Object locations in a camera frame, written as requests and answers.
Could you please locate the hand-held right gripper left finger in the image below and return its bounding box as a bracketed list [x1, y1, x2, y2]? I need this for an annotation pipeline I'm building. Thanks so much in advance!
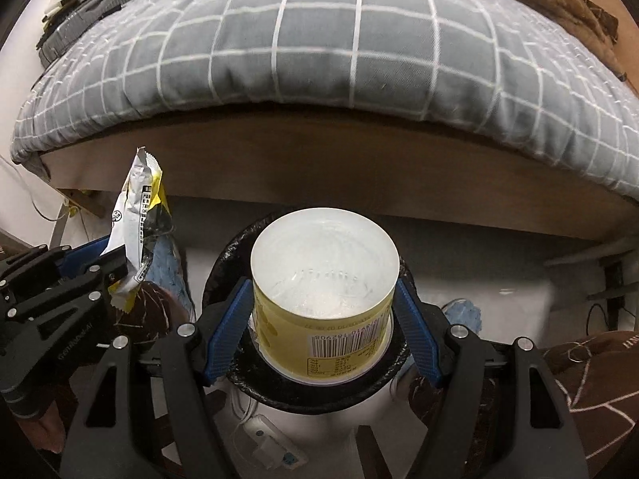
[60, 278, 255, 479]

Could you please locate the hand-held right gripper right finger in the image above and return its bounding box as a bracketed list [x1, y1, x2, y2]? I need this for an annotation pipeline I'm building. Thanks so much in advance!
[394, 278, 592, 479]

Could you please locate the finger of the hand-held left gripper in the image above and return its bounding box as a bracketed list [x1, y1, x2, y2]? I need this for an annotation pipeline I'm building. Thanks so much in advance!
[0, 237, 111, 305]
[0, 248, 129, 345]

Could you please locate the black bagged waste bin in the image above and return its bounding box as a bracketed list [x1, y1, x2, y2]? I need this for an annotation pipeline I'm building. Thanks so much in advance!
[201, 212, 417, 415]

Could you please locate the white yellow snack wrapper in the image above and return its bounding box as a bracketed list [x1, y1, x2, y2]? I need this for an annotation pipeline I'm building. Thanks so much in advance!
[101, 147, 173, 313]

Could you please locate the yellow white plastic tub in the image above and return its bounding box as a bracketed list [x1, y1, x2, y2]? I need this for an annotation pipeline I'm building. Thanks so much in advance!
[250, 208, 401, 385]

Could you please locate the person's left hand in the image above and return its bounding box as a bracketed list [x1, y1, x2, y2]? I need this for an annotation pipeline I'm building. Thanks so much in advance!
[22, 399, 67, 454]

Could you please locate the blue fuzzy slipper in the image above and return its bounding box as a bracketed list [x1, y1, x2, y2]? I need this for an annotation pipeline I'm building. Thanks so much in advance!
[442, 298, 483, 342]
[147, 232, 196, 323]

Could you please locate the dark brown furniture leg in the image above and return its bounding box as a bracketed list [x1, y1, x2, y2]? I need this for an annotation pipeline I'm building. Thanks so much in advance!
[355, 424, 383, 479]

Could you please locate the person's right leg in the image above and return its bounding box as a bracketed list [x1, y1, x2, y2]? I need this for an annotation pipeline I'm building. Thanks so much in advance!
[407, 329, 639, 479]

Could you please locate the black metal stand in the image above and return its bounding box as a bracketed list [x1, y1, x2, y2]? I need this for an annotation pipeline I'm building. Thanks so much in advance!
[599, 254, 631, 310]

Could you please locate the grey ribbed suitcase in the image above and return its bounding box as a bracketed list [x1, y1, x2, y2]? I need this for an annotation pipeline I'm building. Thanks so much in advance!
[37, 0, 135, 68]

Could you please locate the grey checked bed sheet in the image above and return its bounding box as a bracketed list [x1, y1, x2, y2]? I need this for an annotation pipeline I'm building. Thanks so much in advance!
[10, 0, 639, 195]

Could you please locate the white cable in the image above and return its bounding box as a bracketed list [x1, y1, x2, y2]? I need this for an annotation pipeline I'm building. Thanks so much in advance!
[230, 388, 261, 424]

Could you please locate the wooden bed frame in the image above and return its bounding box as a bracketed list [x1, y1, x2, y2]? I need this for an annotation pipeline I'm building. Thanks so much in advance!
[40, 105, 639, 265]

